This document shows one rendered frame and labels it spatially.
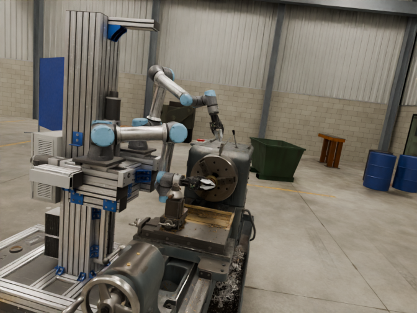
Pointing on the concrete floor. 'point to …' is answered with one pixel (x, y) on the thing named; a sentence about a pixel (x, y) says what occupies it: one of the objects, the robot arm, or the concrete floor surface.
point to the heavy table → (331, 150)
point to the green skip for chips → (275, 159)
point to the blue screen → (50, 93)
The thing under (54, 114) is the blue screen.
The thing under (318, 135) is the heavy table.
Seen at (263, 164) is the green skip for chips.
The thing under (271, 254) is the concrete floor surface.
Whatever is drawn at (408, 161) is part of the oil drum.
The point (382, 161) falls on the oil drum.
